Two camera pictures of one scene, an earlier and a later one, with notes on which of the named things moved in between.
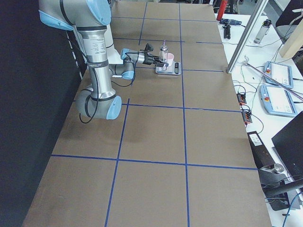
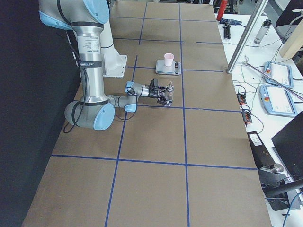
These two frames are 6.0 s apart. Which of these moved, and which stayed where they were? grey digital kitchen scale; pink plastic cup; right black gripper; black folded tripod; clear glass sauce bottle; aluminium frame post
Moved: right black gripper; clear glass sauce bottle
Stayed: grey digital kitchen scale; black folded tripod; pink plastic cup; aluminium frame post
